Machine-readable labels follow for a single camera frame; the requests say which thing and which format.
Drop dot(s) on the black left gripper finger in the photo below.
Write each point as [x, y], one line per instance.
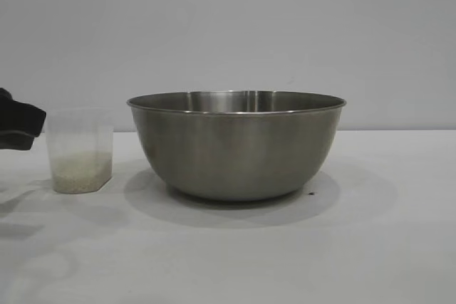
[21, 117]
[16, 143]

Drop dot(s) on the translucent plastic measuring cup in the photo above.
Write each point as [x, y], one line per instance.
[78, 129]

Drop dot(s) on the white rice grains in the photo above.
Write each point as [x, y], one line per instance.
[78, 172]

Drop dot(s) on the large stainless steel bowl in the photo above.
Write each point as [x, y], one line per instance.
[235, 147]

